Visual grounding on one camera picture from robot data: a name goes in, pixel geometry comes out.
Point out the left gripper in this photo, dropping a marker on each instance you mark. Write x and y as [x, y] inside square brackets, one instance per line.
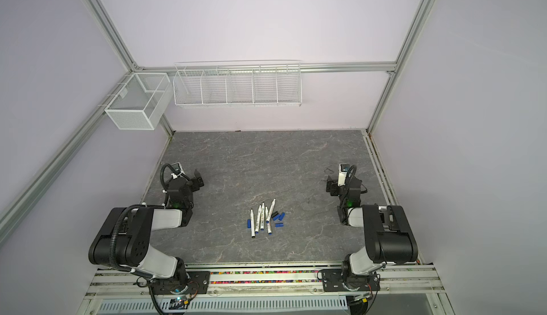
[194, 182]

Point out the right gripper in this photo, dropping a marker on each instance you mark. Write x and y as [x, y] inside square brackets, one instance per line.
[333, 185]

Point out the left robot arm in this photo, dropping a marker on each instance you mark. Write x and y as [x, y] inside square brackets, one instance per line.
[123, 242]

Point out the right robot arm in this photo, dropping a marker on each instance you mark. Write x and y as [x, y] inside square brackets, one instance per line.
[387, 233]

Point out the white mesh box basket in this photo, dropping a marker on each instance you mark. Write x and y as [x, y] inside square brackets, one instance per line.
[141, 102]

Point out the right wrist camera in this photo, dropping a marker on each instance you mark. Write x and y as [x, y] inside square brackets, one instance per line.
[342, 173]

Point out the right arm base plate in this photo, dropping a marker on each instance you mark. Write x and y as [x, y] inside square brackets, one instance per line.
[337, 280]

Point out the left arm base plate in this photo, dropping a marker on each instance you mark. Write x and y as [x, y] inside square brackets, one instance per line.
[195, 282]

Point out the white wire rack basket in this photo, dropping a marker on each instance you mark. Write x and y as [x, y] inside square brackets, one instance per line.
[238, 83]

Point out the white vented cable duct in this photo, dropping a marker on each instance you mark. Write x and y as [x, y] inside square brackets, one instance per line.
[230, 305]

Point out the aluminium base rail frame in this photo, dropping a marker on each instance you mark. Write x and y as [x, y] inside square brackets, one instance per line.
[271, 280]

